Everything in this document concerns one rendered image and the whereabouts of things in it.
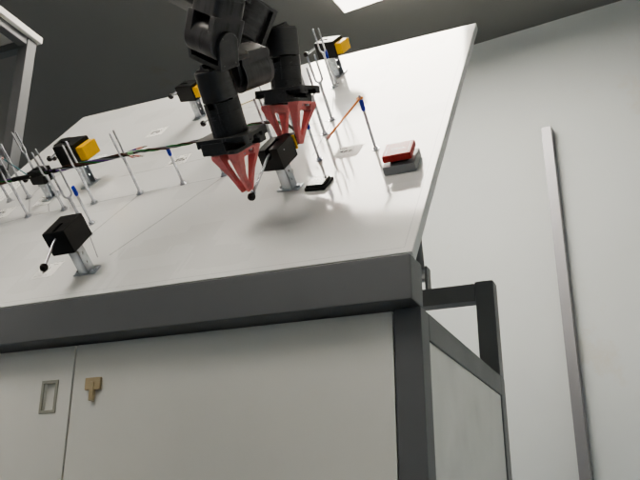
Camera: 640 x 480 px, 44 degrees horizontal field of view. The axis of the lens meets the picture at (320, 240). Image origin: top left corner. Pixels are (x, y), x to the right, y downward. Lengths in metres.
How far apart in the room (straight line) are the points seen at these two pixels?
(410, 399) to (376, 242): 0.23
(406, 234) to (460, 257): 2.33
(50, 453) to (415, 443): 0.60
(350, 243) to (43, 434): 0.59
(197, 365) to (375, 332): 0.29
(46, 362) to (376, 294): 0.60
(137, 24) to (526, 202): 1.89
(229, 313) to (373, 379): 0.24
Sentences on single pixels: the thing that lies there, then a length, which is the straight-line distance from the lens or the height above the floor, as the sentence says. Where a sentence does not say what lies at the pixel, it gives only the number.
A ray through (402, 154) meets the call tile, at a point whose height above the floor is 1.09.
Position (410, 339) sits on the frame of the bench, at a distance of 1.09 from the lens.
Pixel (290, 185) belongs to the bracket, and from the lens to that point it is 1.39.
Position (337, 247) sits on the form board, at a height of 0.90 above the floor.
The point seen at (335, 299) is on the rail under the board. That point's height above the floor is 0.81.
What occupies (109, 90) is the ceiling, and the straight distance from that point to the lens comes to 4.30.
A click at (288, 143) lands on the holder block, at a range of 1.38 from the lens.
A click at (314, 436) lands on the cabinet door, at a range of 1.12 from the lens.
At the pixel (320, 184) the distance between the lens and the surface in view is 1.35.
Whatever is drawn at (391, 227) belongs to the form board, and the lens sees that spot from 1.17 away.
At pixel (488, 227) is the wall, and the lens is 3.46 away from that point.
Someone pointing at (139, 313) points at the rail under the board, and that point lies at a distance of 1.26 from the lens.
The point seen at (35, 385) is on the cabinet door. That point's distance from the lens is 1.41.
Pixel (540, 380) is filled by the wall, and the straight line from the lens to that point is 3.24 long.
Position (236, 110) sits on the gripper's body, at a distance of 1.25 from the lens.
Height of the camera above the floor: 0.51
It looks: 20 degrees up
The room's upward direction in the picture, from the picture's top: straight up
